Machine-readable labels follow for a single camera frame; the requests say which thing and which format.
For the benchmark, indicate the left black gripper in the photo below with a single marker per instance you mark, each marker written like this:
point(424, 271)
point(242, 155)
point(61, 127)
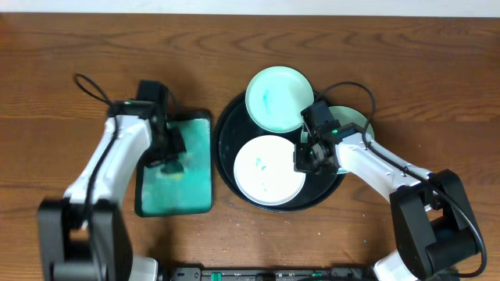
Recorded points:
point(168, 152)

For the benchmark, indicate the mint green plate top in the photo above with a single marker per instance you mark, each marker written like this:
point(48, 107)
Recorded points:
point(275, 97)

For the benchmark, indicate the white plate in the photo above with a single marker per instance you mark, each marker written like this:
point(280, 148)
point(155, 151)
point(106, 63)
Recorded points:
point(264, 171)

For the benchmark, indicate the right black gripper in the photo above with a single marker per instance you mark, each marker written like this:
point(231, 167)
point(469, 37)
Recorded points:
point(303, 160)

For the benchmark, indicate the mint green plate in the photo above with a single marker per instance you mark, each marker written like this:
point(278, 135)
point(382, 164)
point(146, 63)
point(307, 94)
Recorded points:
point(275, 97)
point(344, 115)

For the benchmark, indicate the round black tray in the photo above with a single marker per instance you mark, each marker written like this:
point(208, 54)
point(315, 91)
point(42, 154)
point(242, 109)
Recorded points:
point(235, 128)

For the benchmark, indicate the green rectangular water tray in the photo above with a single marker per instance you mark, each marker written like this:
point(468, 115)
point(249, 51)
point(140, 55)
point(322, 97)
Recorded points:
point(158, 196)

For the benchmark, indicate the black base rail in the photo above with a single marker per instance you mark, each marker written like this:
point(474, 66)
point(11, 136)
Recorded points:
point(197, 274)

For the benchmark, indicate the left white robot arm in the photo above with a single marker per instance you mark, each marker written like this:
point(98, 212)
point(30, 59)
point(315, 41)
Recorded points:
point(82, 236)

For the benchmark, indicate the green yellow sponge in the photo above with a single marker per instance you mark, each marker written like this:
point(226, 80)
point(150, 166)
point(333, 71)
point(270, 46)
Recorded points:
point(172, 169)

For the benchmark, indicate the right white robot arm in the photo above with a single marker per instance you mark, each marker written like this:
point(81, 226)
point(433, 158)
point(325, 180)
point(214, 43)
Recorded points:
point(434, 224)

